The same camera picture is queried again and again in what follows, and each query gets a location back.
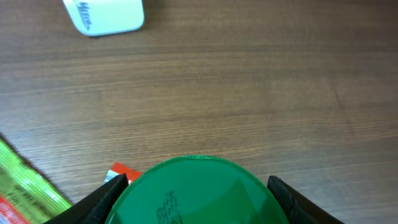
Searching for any green snack packet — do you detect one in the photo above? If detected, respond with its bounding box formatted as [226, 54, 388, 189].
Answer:
[1, 139, 72, 224]

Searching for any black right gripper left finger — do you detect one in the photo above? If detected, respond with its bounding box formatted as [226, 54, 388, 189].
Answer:
[45, 174, 129, 224]

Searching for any green lid jar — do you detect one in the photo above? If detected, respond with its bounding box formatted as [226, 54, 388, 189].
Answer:
[106, 155, 288, 224]

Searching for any red stick packet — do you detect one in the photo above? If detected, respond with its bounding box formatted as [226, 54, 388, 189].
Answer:
[104, 162, 142, 184]

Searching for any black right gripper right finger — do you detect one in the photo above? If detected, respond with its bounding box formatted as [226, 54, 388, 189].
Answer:
[267, 175, 343, 224]

